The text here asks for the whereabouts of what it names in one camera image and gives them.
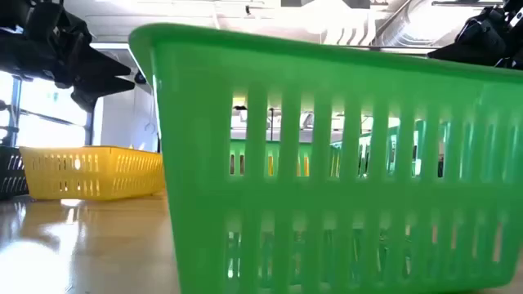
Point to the silver ceiling air duct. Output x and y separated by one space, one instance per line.
425 24

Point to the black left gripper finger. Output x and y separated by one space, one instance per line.
98 65
94 92

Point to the large office window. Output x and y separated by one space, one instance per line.
49 130

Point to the round black ceiling fixture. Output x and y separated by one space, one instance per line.
140 78

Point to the yellow slotted plastic basket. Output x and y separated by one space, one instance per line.
102 175

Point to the black slotted plastic basket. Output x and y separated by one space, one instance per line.
8 173

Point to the ceiling light strip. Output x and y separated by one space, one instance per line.
110 46

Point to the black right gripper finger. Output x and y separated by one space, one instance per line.
470 52

